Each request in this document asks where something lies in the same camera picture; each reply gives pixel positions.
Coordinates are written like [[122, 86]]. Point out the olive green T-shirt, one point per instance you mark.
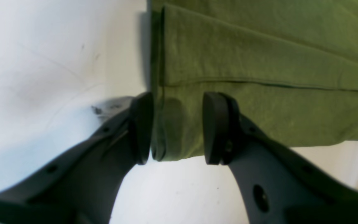
[[292, 66]]

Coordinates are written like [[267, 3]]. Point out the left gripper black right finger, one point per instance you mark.
[[277, 185]]

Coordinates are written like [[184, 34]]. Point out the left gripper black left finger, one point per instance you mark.
[[80, 186]]

